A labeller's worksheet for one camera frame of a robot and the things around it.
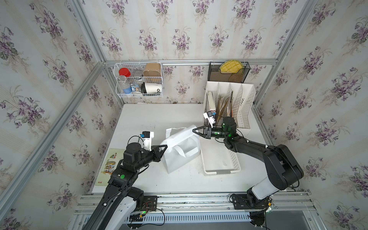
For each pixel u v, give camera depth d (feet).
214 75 3.12
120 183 1.65
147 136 2.06
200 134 2.49
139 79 3.07
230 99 3.03
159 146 2.25
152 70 2.89
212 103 2.82
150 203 2.39
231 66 3.10
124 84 2.84
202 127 2.45
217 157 2.96
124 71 3.04
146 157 2.02
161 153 2.21
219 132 2.39
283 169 1.48
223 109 2.82
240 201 2.40
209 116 2.42
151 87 3.05
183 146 2.53
